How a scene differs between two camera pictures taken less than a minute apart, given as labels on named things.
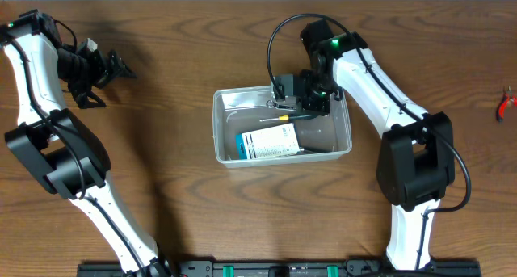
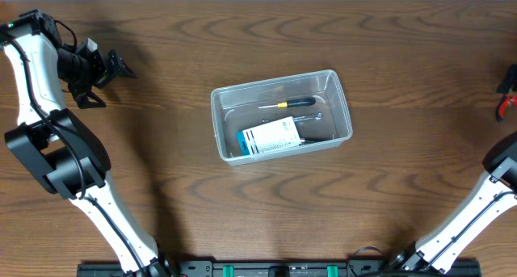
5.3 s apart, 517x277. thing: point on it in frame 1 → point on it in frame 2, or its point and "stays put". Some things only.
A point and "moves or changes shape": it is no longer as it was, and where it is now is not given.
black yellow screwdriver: x=292 y=117 moves or changes shape
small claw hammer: x=303 y=150 → x=303 y=140
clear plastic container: x=242 y=110 moves or changes shape
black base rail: x=286 y=267 stays put
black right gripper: x=320 y=109 → x=512 y=80
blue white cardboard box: x=267 y=142 moves or changes shape
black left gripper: x=102 y=73 stays put
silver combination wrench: x=270 y=104 → x=300 y=118
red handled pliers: x=508 y=97 stays put
